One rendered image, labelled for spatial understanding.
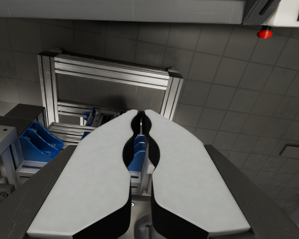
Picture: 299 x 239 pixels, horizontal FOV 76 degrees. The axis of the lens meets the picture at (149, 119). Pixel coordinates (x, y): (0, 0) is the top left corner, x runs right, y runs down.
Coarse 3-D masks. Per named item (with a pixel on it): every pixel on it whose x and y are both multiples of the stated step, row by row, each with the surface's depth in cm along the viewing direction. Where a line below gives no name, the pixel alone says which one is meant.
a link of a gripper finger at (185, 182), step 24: (144, 120) 11; (168, 120) 10; (168, 144) 9; (192, 144) 9; (168, 168) 7; (192, 168) 7; (216, 168) 7; (168, 192) 6; (192, 192) 6; (216, 192) 6; (168, 216) 6; (192, 216) 6; (216, 216) 6; (240, 216) 6
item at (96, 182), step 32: (128, 128) 10; (96, 160) 8; (128, 160) 9; (64, 192) 6; (96, 192) 6; (128, 192) 6; (32, 224) 5; (64, 224) 5; (96, 224) 6; (128, 224) 7
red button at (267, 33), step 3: (264, 27) 50; (267, 27) 50; (270, 27) 50; (261, 30) 51; (264, 30) 50; (267, 30) 50; (270, 30) 51; (258, 33) 51; (261, 33) 51; (264, 33) 50; (267, 33) 50; (270, 33) 50; (258, 36) 52; (261, 36) 51; (264, 36) 50; (267, 36) 50; (270, 36) 50
